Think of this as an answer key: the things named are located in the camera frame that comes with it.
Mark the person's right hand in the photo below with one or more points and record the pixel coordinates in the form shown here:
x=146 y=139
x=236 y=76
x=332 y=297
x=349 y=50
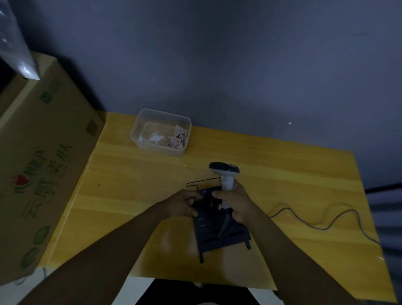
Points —
x=236 y=201

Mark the person's left hand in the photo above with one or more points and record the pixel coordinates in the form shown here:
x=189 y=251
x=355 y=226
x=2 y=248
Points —
x=179 y=205

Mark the white and black scanner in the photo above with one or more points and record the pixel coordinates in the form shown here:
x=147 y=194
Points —
x=226 y=176

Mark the black metal scanner stand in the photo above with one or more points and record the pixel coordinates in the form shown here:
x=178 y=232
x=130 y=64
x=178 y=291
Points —
x=216 y=232

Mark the pink cleaning cloth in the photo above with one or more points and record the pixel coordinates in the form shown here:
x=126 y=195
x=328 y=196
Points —
x=178 y=138

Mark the person's right forearm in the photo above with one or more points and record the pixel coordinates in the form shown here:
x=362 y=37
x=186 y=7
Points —
x=289 y=260

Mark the person's left forearm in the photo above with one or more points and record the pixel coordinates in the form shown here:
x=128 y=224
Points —
x=103 y=260

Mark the person's dark clothing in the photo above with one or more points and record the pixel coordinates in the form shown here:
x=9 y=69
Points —
x=194 y=295

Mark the clear plastic container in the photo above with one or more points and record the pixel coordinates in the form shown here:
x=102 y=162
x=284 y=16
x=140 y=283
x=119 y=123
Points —
x=157 y=132

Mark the large printed cardboard box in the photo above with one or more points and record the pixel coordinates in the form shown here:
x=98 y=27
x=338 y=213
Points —
x=47 y=176

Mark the clear plastic bag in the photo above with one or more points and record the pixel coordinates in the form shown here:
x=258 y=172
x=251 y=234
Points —
x=15 y=44

